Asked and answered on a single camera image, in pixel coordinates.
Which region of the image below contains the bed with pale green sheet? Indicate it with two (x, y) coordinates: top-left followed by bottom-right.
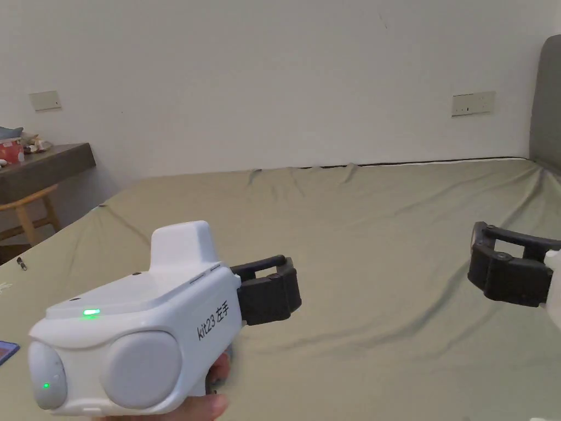
(0, 157), (561, 421)

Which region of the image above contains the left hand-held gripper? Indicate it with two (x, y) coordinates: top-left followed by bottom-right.
(27, 220), (304, 418)

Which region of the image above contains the dark wooden desk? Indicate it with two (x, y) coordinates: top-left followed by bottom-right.
(0, 126), (98, 205)

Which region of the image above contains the blue card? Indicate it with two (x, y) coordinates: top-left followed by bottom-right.
(0, 340), (21, 367)

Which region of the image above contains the beige wall switch plate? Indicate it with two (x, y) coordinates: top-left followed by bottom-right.
(28, 90), (62, 112)

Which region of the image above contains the person's left hand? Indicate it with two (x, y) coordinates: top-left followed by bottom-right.
(94, 350), (234, 421)

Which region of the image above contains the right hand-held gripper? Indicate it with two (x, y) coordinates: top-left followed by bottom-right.
(467, 221), (561, 331)

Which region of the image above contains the beige wall socket plate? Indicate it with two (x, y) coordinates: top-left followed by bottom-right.
(451, 90), (497, 117)

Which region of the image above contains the grey padded headboard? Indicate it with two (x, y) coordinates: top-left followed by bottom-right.
(528, 34), (561, 177)

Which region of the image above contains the light wooden chair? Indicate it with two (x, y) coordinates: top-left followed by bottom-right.
(0, 184), (62, 247)

